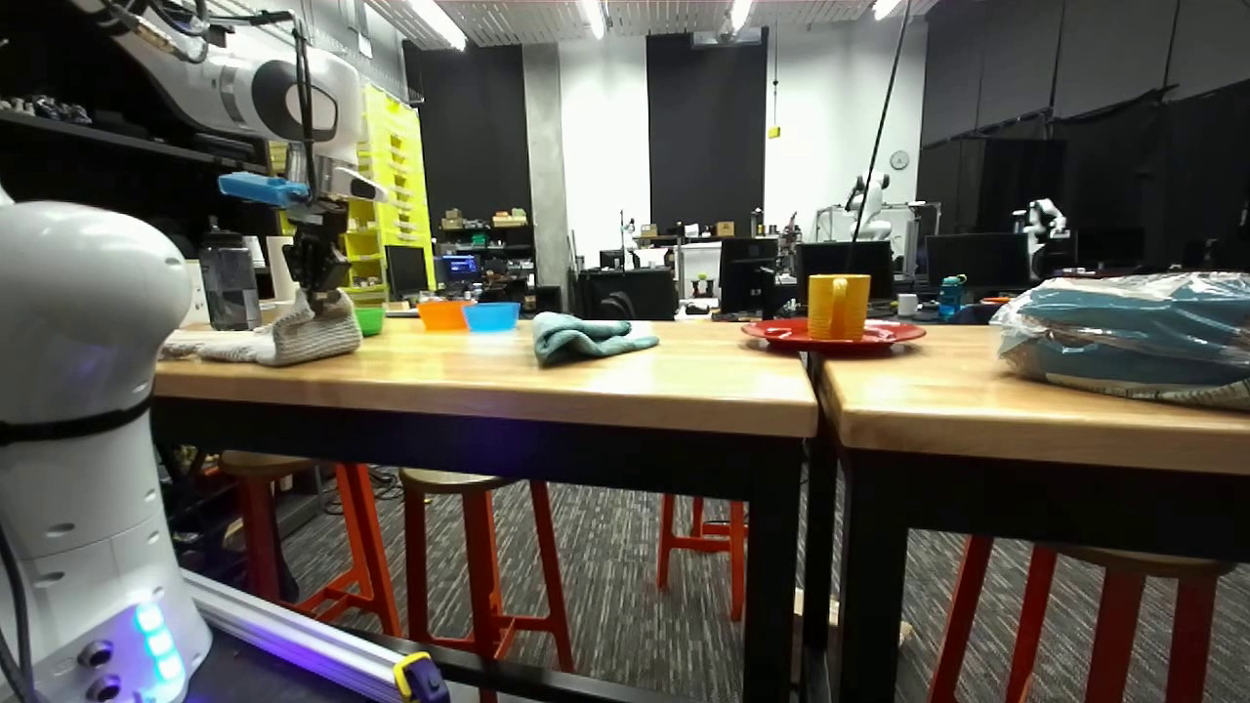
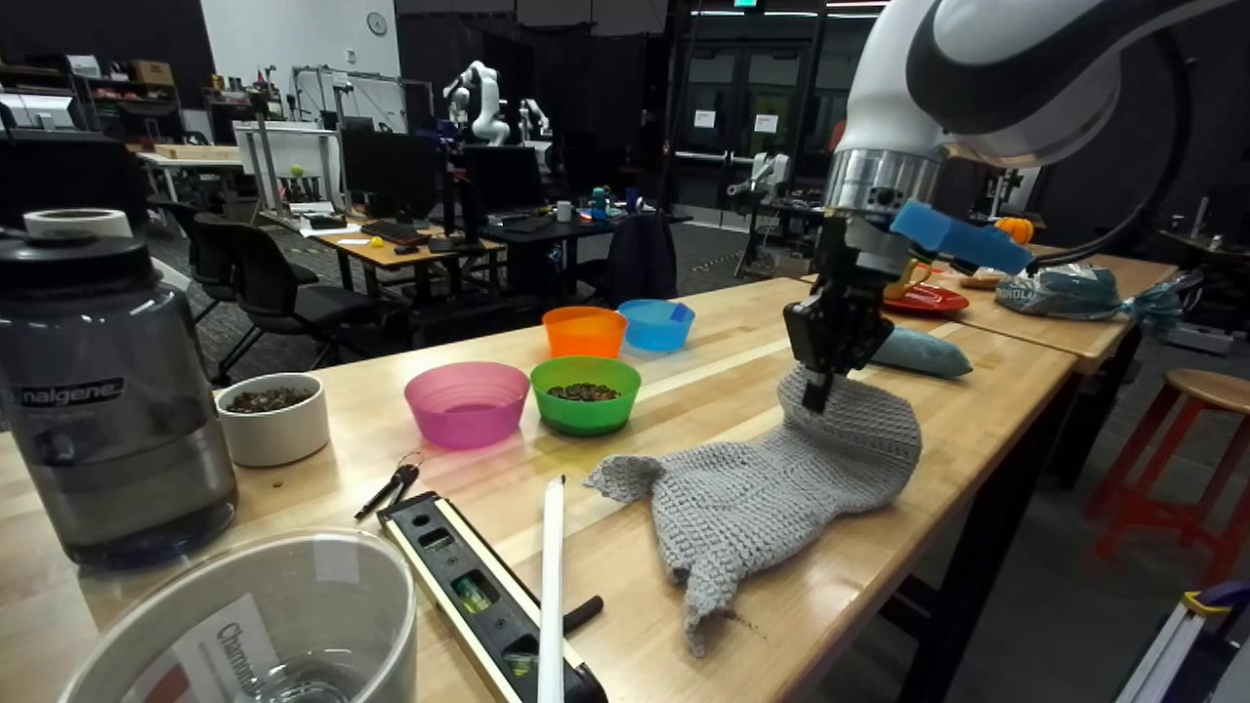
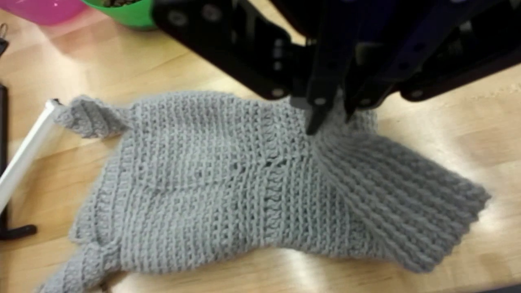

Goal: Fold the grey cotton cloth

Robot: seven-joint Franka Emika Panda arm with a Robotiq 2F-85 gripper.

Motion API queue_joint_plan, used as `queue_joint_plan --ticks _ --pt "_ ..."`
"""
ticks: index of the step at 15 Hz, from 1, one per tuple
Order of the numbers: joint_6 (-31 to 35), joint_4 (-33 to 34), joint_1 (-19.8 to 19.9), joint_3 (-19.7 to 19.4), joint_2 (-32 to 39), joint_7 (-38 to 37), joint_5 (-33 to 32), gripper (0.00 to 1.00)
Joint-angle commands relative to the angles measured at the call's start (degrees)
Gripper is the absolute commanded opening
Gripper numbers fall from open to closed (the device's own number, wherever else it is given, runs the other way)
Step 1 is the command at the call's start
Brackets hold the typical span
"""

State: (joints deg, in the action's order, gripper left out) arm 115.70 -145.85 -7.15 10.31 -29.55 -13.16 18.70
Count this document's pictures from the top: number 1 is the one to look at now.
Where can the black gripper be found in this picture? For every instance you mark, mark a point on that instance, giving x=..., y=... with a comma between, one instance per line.
x=317, y=254

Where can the grey knitted cotton cloth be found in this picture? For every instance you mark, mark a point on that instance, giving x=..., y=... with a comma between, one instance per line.
x=308, y=339

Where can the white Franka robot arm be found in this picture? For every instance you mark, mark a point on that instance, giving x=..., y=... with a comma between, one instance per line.
x=80, y=392

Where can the folded teal cloth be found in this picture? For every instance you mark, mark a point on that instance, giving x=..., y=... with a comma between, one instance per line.
x=579, y=339

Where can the yellow storage rack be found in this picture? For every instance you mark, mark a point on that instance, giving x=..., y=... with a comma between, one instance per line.
x=397, y=181

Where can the orange plastic bowl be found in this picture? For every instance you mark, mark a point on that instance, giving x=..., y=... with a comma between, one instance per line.
x=442, y=319

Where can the blue plastic bowl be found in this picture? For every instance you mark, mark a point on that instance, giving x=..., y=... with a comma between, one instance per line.
x=494, y=319

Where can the wooden stool red legs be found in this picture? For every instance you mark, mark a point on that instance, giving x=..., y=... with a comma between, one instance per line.
x=704, y=529
x=355, y=549
x=1117, y=628
x=484, y=571

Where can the wooden workbench black legs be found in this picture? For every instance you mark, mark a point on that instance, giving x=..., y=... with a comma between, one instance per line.
x=1016, y=417
x=589, y=392

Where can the yellow mug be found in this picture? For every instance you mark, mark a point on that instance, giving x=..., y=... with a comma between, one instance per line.
x=838, y=308

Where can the red plate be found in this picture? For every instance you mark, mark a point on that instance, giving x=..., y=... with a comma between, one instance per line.
x=835, y=343

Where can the clear bag of blue cloths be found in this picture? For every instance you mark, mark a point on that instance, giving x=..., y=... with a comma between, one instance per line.
x=1134, y=339

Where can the aluminium frame rail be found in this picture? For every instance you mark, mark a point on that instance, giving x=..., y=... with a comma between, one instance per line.
x=315, y=640

